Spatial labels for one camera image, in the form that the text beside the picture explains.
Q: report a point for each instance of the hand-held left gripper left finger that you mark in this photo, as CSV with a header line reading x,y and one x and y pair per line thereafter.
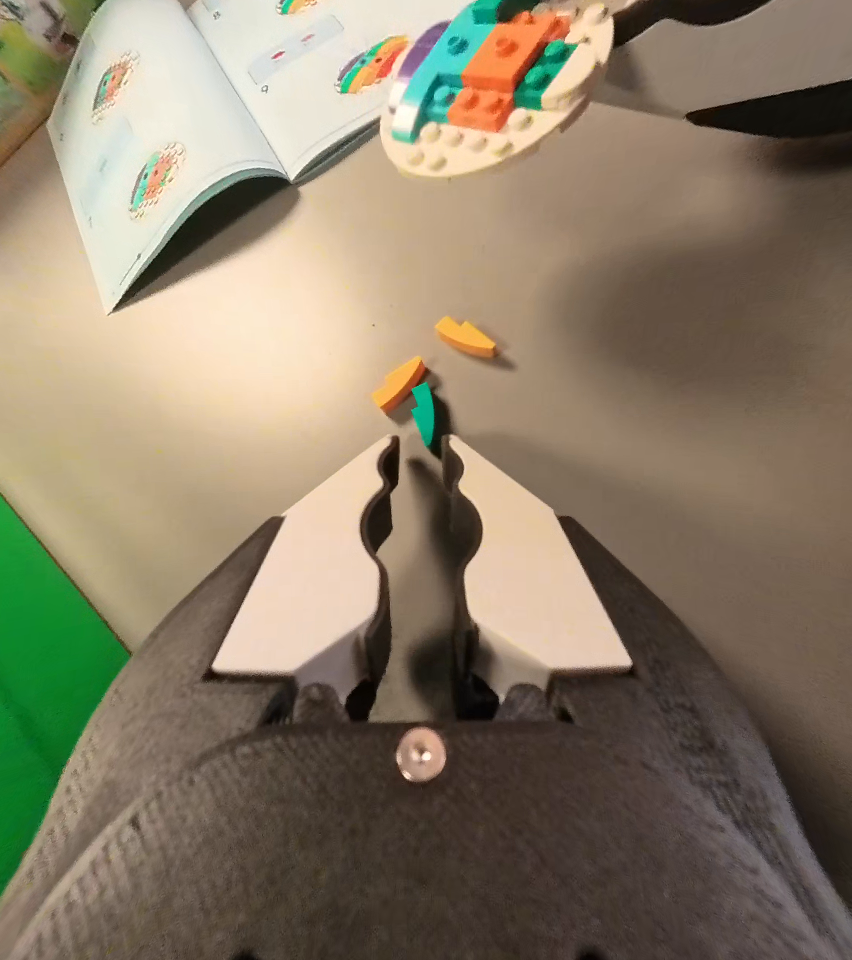
x,y
306,585

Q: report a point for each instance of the green screen cloth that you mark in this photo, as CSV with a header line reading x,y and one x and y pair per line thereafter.
x,y
13,637

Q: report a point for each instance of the teal curved lego piece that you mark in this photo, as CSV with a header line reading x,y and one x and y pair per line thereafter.
x,y
424,416

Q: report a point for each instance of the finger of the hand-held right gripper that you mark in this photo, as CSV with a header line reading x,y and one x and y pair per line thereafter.
x,y
756,60

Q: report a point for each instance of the round colourful lego model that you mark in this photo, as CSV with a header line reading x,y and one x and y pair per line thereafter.
x,y
501,67

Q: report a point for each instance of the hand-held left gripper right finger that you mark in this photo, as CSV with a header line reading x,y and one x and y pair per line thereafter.
x,y
538,592

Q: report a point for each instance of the orange curved lego piece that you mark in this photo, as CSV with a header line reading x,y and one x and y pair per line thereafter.
x,y
463,337
398,384

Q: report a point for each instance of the open instruction booklet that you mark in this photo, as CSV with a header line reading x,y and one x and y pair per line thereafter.
x,y
193,127

